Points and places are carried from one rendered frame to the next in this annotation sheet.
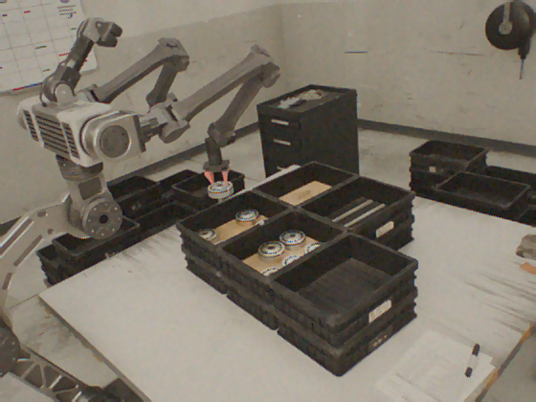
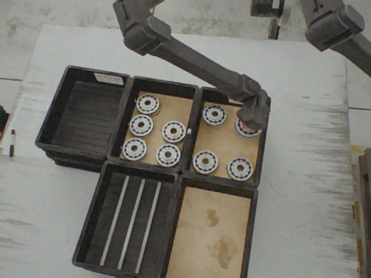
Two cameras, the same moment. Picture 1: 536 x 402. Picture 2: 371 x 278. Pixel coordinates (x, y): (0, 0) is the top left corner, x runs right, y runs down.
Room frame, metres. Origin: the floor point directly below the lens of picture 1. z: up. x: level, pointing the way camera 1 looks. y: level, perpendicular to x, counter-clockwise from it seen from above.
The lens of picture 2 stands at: (2.24, -0.38, 2.26)
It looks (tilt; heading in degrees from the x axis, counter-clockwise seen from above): 65 degrees down; 145
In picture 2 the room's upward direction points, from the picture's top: 7 degrees counter-clockwise
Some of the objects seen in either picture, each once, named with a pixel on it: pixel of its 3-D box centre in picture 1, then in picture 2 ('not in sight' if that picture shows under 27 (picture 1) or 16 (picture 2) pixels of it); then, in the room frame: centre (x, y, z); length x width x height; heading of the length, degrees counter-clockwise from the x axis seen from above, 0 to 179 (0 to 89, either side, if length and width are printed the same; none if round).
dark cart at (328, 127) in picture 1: (311, 154); not in sight; (3.62, -0.40, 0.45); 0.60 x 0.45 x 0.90; 131
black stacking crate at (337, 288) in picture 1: (344, 286); (88, 115); (1.35, -0.22, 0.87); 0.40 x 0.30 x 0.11; 126
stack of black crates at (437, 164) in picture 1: (446, 182); not in sight; (3.00, -1.21, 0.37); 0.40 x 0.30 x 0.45; 41
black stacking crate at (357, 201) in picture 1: (356, 213); (130, 220); (1.83, -0.37, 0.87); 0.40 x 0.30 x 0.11; 126
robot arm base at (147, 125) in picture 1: (142, 127); not in sight; (1.46, 0.33, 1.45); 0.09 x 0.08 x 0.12; 41
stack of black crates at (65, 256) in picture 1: (106, 266); not in sight; (2.51, 0.95, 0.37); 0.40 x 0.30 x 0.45; 131
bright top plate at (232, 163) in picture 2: (247, 214); (240, 169); (1.96, 0.08, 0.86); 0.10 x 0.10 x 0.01
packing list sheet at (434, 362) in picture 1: (435, 373); (32, 124); (1.10, -0.43, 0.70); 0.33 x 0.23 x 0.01; 131
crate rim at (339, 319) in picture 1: (343, 273); (85, 109); (1.35, -0.22, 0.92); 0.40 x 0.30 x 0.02; 126
